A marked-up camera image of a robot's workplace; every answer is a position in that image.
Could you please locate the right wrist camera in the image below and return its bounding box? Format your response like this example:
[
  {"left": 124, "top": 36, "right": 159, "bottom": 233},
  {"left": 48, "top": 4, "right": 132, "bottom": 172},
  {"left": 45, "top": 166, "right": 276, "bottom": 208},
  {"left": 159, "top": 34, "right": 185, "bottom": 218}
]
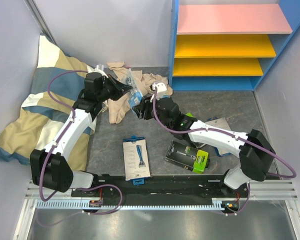
[{"left": 151, "top": 82, "right": 168, "bottom": 100}]

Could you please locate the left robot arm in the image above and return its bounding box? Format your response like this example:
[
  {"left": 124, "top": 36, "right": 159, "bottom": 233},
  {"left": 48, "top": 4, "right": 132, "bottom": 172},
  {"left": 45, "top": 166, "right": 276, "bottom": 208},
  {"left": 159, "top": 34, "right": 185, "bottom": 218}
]
[{"left": 30, "top": 70, "right": 133, "bottom": 197}]

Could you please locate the patchwork pillow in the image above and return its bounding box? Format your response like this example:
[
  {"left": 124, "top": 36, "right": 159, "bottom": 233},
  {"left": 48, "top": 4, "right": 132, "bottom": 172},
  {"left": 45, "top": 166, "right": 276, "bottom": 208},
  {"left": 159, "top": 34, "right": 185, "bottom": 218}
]
[{"left": 0, "top": 35, "right": 94, "bottom": 166}]

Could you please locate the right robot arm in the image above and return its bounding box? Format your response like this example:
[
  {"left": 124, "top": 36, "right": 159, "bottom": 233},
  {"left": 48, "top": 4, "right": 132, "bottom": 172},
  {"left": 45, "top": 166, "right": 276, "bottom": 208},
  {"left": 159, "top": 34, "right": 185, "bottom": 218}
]
[{"left": 132, "top": 97, "right": 275, "bottom": 197}]

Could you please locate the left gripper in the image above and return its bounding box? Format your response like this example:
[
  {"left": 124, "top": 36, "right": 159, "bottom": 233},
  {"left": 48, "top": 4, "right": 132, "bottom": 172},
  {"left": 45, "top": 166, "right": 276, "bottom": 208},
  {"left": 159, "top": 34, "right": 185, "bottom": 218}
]
[{"left": 97, "top": 74, "right": 132, "bottom": 103}]

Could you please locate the white box blue razor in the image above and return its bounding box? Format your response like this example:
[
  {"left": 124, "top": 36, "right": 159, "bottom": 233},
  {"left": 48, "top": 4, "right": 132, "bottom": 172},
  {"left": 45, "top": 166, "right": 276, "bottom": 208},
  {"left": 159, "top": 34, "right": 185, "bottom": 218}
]
[{"left": 122, "top": 135, "right": 151, "bottom": 186}]

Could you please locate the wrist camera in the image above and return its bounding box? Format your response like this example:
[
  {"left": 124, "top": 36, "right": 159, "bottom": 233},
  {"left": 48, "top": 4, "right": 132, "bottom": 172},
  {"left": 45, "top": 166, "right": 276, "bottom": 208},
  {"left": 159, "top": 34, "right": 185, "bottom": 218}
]
[
  {"left": 151, "top": 82, "right": 168, "bottom": 100},
  {"left": 93, "top": 64, "right": 108, "bottom": 77}
]

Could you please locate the beige cloth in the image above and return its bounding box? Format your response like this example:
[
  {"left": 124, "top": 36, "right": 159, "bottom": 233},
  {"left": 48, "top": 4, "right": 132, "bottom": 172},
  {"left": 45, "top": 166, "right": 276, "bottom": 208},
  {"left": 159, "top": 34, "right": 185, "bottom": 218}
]
[{"left": 106, "top": 61, "right": 174, "bottom": 125}]

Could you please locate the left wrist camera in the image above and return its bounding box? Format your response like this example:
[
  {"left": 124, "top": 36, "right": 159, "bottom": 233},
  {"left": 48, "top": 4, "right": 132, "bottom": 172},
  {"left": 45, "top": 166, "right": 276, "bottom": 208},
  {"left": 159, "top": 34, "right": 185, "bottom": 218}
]
[{"left": 93, "top": 64, "right": 108, "bottom": 77}]

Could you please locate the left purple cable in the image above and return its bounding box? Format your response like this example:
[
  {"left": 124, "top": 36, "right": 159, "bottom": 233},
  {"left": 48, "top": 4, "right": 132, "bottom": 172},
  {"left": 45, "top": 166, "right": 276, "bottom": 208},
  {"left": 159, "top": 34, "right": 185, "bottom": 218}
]
[{"left": 38, "top": 69, "right": 91, "bottom": 202}]

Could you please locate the slotted cable duct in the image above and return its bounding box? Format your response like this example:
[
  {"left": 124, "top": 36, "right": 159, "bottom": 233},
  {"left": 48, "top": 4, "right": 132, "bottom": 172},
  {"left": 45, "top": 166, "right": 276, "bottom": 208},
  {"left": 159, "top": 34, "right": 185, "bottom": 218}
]
[{"left": 35, "top": 199, "right": 225, "bottom": 211}]

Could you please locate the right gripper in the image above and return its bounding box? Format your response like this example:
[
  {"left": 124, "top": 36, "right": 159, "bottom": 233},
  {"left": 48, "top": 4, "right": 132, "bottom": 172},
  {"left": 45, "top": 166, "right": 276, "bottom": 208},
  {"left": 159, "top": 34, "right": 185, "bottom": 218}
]
[{"left": 132, "top": 93, "right": 172, "bottom": 130}]

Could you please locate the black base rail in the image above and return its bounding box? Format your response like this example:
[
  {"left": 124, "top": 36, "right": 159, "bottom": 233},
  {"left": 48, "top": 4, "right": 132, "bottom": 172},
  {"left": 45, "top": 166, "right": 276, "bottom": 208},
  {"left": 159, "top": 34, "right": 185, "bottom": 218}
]
[{"left": 72, "top": 174, "right": 256, "bottom": 202}]

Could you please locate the blue blister razor pack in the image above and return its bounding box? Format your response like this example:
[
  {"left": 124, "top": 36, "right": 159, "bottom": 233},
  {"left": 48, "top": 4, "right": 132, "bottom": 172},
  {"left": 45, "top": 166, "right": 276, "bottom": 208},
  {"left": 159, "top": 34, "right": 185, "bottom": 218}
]
[{"left": 122, "top": 69, "right": 143, "bottom": 109}]

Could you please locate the blue shelf unit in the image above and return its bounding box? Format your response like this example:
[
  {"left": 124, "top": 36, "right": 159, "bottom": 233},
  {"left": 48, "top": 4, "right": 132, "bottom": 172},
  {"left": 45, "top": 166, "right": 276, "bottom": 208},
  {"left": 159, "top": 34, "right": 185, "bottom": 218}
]
[{"left": 168, "top": 0, "right": 300, "bottom": 91}]

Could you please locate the white razor box right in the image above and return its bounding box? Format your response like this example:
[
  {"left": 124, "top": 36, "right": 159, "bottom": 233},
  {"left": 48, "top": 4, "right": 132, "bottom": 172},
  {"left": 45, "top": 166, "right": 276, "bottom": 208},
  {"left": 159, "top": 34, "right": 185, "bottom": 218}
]
[{"left": 206, "top": 117, "right": 231, "bottom": 157}]

